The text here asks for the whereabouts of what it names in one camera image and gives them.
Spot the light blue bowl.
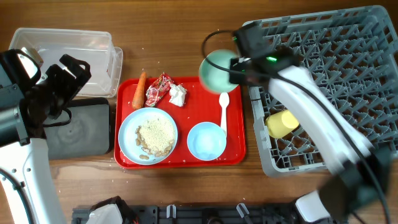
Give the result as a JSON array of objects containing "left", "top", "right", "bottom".
[{"left": 187, "top": 122, "right": 227, "bottom": 161}]

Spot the white plastic spoon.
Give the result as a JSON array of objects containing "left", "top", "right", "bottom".
[{"left": 219, "top": 92, "right": 229, "bottom": 136}]

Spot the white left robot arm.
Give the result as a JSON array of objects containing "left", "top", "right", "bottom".
[{"left": 1, "top": 49, "right": 91, "bottom": 223}]

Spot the clear plastic bin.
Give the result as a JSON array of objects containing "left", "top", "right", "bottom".
[{"left": 8, "top": 27, "right": 124, "bottom": 99}]

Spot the crumpled white tissue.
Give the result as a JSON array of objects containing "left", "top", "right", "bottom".
[{"left": 169, "top": 84, "right": 187, "bottom": 107}]

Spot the mint green bowl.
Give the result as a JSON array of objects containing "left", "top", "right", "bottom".
[{"left": 199, "top": 50, "right": 238, "bottom": 94}]

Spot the orange carrot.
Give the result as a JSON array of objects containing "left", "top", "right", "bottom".
[{"left": 132, "top": 72, "right": 147, "bottom": 110}]

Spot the red plastic tray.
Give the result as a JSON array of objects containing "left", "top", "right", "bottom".
[{"left": 114, "top": 77, "right": 246, "bottom": 169}]

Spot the red snack wrapper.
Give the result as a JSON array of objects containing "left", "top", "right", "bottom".
[{"left": 145, "top": 72, "right": 174, "bottom": 107}]

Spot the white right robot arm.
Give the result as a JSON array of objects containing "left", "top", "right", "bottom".
[{"left": 230, "top": 22, "right": 392, "bottom": 223}]

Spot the yellow plastic cup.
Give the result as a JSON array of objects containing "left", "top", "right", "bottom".
[{"left": 264, "top": 110, "right": 300, "bottom": 139}]

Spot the grey dishwasher rack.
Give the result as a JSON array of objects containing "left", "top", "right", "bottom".
[{"left": 249, "top": 6, "right": 397, "bottom": 177}]

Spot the light blue plate with rice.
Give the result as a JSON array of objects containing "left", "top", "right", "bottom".
[{"left": 117, "top": 108, "right": 178, "bottom": 166}]

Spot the black square bin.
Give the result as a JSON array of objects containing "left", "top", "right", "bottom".
[{"left": 44, "top": 98, "right": 114, "bottom": 160}]

